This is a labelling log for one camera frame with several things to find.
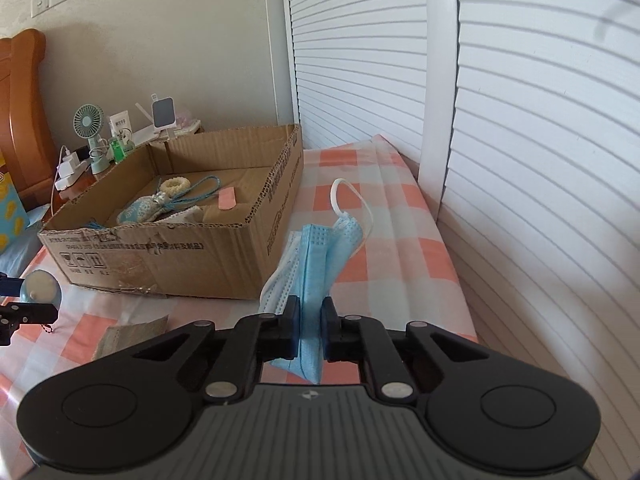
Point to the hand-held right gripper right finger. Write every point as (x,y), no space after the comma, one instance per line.
(330,325)

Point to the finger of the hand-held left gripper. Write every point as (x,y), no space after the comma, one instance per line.
(25,315)
(10,285)

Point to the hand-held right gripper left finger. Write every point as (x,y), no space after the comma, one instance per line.
(292,322)

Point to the white plush toy blue hat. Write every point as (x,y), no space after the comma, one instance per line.
(44,286)

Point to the grey sachet bag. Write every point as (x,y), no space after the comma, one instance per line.
(132,336)
(182,216)

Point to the brown cardboard box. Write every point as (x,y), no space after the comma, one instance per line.
(200,255)

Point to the pink adhesive bandage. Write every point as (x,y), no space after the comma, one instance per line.
(227,199)

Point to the cream hair scrunchie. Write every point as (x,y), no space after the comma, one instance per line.
(174,186)

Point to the blue bedsheet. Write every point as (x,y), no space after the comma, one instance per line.
(22,250)

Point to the yellow and blue bag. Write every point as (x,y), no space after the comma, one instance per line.
(11,210)

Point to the wooden nightstand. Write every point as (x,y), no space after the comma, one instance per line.
(45,195)

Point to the orange white checkered tablecloth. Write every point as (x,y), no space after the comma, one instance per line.
(385,245)

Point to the white power strip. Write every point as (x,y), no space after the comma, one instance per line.
(70,176)

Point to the white charger plug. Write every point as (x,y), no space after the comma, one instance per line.
(69,161)

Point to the green bottle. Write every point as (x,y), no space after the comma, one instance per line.
(118,150)

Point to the wooden bed headboard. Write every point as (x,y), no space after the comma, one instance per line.
(25,110)

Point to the mint green desk fan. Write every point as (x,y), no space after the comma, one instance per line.
(90,122)

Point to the white card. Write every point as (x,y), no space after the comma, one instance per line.
(120,122)

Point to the white phone stand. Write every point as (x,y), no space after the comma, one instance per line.
(164,112)

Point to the white louvred wardrobe door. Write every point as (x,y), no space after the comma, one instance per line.
(550,185)
(360,50)

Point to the white wall switch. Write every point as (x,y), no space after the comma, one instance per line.
(39,5)

